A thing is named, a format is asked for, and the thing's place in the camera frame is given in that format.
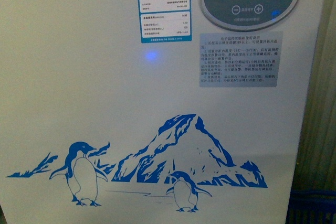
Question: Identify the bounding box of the white chest freezer blue rim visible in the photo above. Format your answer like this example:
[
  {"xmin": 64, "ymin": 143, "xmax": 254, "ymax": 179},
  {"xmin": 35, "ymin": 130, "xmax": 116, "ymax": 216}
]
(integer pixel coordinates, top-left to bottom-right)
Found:
[{"xmin": 1, "ymin": 0, "xmax": 323, "ymax": 223}]

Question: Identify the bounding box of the grey instruction sticker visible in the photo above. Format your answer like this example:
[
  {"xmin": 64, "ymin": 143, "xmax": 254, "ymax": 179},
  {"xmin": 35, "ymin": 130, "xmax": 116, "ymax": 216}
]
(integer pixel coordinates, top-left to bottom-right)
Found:
[{"xmin": 199, "ymin": 31, "xmax": 283, "ymax": 88}]

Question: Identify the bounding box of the blue energy label sticker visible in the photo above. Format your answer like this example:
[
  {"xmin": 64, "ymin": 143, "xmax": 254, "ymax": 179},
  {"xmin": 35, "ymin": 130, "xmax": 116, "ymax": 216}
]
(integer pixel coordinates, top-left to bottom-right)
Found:
[{"xmin": 138, "ymin": 0, "xmax": 192, "ymax": 43}]

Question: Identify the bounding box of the blue plastic crate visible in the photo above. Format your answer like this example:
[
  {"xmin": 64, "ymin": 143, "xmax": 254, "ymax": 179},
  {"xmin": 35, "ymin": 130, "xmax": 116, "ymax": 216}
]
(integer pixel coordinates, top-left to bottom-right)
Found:
[{"xmin": 286, "ymin": 190, "xmax": 335, "ymax": 223}]

